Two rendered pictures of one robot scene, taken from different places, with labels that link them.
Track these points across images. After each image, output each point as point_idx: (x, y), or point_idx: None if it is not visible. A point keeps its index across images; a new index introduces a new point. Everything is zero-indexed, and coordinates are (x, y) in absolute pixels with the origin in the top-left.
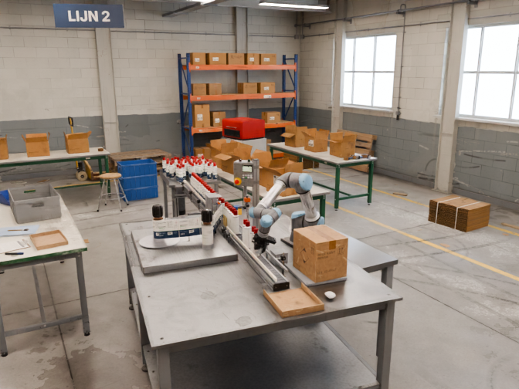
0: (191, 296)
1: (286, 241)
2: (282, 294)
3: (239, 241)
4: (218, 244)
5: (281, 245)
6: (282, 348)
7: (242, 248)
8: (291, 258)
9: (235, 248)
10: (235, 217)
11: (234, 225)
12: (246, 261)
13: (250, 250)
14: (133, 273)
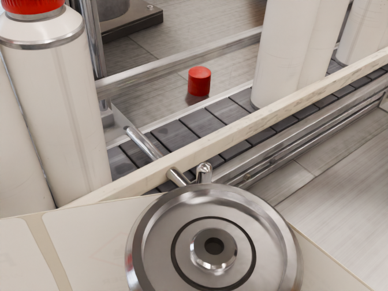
0: None
1: (119, 26)
2: None
3: (280, 114)
4: (360, 251)
5: (129, 48)
6: None
7: (331, 108)
8: (252, 20)
9: (252, 182)
10: (84, 21)
11: (99, 123)
12: (381, 104)
13: (373, 52)
14: None
